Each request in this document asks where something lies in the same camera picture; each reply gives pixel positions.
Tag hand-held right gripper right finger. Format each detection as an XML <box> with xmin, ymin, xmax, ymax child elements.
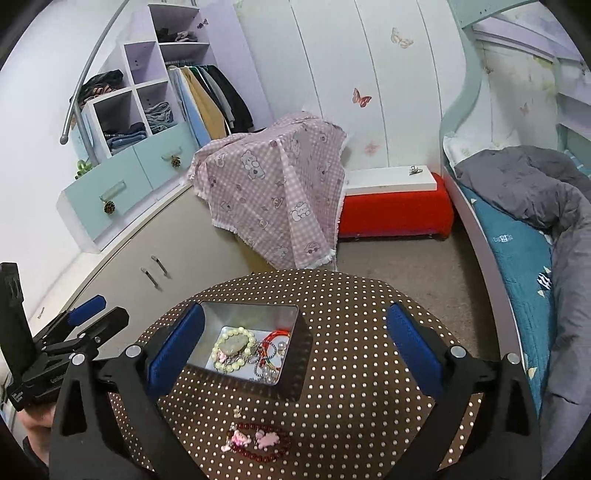
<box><xmin>386</xmin><ymin>303</ymin><xmax>542</xmax><ymax>480</ymax></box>

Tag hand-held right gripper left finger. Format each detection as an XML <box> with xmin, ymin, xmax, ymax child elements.
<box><xmin>48</xmin><ymin>304</ymin><xmax>206</xmax><ymax>480</ymax></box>

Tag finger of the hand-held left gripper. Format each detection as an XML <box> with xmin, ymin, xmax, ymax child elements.
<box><xmin>32</xmin><ymin>296</ymin><xmax>107</xmax><ymax>346</ymax></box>
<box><xmin>44</xmin><ymin>307</ymin><xmax>130</xmax><ymax>365</ymax></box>

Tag cream bead bracelet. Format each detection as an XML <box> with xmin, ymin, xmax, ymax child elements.
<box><xmin>211</xmin><ymin>326</ymin><xmax>258</xmax><ymax>375</ymax></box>

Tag silver chain necklace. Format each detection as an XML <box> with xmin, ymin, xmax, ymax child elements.
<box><xmin>250</xmin><ymin>344</ymin><xmax>284</xmax><ymax>385</ymax></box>

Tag red string bracelet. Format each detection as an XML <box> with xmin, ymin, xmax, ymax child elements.
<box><xmin>257</xmin><ymin>327</ymin><xmax>293</xmax><ymax>370</ymax></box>

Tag grey metal box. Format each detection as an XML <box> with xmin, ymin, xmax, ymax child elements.
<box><xmin>185</xmin><ymin>300</ymin><xmax>315</xmax><ymax>403</ymax></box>

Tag dark red pink-charm bracelet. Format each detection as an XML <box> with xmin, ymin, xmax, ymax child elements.
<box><xmin>221</xmin><ymin>418</ymin><xmax>295</xmax><ymax>464</ymax></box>

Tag person's left hand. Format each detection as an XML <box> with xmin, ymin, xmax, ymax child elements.
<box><xmin>22</xmin><ymin>406</ymin><xmax>58</xmax><ymax>462</ymax></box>

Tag beige low cabinet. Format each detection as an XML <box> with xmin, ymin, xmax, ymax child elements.
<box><xmin>28</xmin><ymin>181</ymin><xmax>260</xmax><ymax>326</ymax></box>

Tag brown polka dot tablecloth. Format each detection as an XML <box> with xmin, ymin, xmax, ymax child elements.
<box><xmin>108</xmin><ymin>269</ymin><xmax>484</xmax><ymax>480</ymax></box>

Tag large teal drawer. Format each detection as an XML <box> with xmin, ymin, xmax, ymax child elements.
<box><xmin>64</xmin><ymin>151</ymin><xmax>154</xmax><ymax>241</ymax></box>

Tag teal bed sheet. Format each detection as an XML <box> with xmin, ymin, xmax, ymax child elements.
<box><xmin>458</xmin><ymin>184</ymin><xmax>556</xmax><ymax>418</ymax></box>

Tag red ottoman with white top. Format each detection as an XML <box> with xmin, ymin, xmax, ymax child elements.
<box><xmin>336</xmin><ymin>167</ymin><xmax>456</xmax><ymax>241</ymax></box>

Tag small teal drawer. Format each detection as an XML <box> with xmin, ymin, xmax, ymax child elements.
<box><xmin>133</xmin><ymin>124</ymin><xmax>200</xmax><ymax>189</ymax></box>

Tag folded jeans stack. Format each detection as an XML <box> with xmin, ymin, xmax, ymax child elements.
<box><xmin>103</xmin><ymin>122</ymin><xmax>149</xmax><ymax>154</ymax></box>

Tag pink checked bear cloth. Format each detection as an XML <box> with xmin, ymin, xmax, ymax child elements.
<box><xmin>187</xmin><ymin>111</ymin><xmax>348</xmax><ymax>270</ymax></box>

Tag grey duvet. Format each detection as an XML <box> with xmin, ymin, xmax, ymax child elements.
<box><xmin>454</xmin><ymin>145</ymin><xmax>591</xmax><ymax>474</ymax></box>

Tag grey folded clothes stack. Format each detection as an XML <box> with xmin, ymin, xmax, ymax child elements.
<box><xmin>143</xmin><ymin>102</ymin><xmax>177</xmax><ymax>135</ymax></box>

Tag white pillow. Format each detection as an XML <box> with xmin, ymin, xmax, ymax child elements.
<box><xmin>443</xmin><ymin>134</ymin><xmax>477</xmax><ymax>165</ymax></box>

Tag dark folded clothes pile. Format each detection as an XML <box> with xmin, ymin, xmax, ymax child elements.
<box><xmin>75</xmin><ymin>69</ymin><xmax>125</xmax><ymax>105</ymax></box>

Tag row of hanging clothes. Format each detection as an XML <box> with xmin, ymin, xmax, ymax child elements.
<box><xmin>167</xmin><ymin>65</ymin><xmax>256</xmax><ymax>149</ymax></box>

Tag white cubby shelf unit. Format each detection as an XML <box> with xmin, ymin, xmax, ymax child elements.
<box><xmin>81</xmin><ymin>2</ymin><xmax>219</xmax><ymax>161</ymax></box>

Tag grey metal handrail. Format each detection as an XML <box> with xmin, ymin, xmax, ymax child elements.
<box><xmin>60</xmin><ymin>0</ymin><xmax>131</xmax><ymax>145</ymax></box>

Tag dark clothes on shelf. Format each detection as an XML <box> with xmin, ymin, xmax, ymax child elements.
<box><xmin>154</xmin><ymin>28</ymin><xmax>200</xmax><ymax>45</ymax></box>

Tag white wardrobe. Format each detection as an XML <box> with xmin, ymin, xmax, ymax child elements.
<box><xmin>235</xmin><ymin>0</ymin><xmax>482</xmax><ymax>172</ymax></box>

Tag teal bunk bed frame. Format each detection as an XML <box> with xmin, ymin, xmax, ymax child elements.
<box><xmin>438</xmin><ymin>0</ymin><xmax>591</xmax><ymax>480</ymax></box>

